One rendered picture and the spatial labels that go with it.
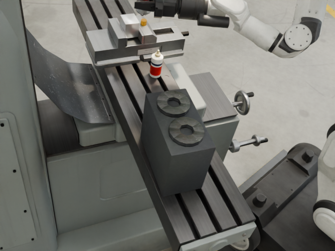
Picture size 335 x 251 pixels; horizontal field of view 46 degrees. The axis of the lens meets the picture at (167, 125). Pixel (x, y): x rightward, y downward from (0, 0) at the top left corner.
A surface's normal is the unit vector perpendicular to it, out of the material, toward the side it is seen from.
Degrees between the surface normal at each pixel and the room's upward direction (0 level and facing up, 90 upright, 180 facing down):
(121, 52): 90
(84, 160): 90
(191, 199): 0
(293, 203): 0
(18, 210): 88
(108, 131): 90
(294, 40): 42
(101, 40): 0
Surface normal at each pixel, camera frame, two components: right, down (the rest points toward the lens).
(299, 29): -0.08, -0.03
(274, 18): 0.13, -0.66
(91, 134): 0.37, 0.72
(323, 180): -0.72, 0.44
